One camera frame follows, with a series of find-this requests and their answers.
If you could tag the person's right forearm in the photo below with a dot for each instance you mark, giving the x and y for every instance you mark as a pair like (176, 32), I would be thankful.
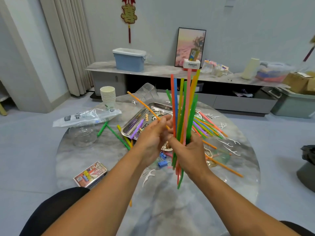
(241, 209)

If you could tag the clear printed plastic bag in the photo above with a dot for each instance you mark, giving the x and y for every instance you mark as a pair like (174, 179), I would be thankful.
(86, 117)

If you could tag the clear ribbed organizer box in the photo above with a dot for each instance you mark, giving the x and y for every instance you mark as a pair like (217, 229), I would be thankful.
(146, 92)

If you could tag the metal tray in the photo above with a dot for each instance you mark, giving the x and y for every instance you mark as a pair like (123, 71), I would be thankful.
(132, 126)

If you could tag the blue storage box white lid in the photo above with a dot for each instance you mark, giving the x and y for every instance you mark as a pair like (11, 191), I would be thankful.
(129, 60)

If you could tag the pile of floss picks and clips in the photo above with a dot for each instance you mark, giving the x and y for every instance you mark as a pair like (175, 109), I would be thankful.
(162, 163)

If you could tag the person's left forearm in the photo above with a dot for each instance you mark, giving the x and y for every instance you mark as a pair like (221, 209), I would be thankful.
(93, 204)

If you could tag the colourful matchbox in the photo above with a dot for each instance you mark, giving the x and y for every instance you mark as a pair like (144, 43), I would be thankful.
(90, 174)

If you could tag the cream paper roll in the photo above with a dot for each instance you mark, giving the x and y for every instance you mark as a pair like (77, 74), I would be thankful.
(250, 68)

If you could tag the white floss pick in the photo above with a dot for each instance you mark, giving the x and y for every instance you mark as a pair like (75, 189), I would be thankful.
(231, 153)
(226, 143)
(134, 102)
(147, 177)

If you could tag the white box in cabinet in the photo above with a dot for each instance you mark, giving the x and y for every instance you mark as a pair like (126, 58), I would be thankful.
(200, 87)

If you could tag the group of white paper cups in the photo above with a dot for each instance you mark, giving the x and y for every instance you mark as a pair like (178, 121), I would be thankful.
(108, 95)

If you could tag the clear round plastic bowl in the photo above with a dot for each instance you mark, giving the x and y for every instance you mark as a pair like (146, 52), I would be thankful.
(84, 136)

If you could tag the clear bag of snacks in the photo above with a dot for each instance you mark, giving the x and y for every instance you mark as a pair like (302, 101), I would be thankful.
(208, 67)

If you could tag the grey cabinet with marble top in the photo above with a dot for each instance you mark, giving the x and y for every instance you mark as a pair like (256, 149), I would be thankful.
(157, 70)

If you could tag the small colourful box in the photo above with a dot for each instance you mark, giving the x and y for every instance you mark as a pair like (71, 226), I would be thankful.
(193, 55)

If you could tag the clear storage box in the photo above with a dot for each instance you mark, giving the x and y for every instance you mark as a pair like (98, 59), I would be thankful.
(273, 72)

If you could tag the framed pink picture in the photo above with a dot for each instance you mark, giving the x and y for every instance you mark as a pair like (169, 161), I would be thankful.
(187, 44)

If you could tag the person's right hand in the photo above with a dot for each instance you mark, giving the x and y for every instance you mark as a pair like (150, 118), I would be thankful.
(192, 159)

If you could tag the grey green storage bin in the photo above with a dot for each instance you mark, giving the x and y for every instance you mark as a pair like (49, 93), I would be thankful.
(293, 103)

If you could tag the colourful small packet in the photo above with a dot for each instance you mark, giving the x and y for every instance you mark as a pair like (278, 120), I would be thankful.
(224, 68)

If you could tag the beige curtain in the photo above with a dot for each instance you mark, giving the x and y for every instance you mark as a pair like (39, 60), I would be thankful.
(66, 44)

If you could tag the cardboard box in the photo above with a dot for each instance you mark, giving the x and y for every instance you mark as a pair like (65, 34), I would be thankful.
(299, 82)

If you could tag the pile of colourful straws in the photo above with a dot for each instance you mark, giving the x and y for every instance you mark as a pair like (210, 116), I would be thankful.
(189, 110)

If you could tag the trash bin with black bag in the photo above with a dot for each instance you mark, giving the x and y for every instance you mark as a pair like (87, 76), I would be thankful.
(307, 167)

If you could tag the pale green plastic lid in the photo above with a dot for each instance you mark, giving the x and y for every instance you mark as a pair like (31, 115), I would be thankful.
(222, 158)

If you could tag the loose papers in cabinet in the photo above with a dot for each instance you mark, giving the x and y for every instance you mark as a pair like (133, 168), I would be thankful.
(243, 94)

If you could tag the white wall switch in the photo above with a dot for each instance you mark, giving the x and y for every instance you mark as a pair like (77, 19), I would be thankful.
(230, 1)

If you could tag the white and red small box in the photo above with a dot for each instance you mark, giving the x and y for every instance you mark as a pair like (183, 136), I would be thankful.
(191, 64)

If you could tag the person's left hand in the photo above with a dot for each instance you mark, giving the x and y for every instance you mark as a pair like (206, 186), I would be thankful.
(152, 142)

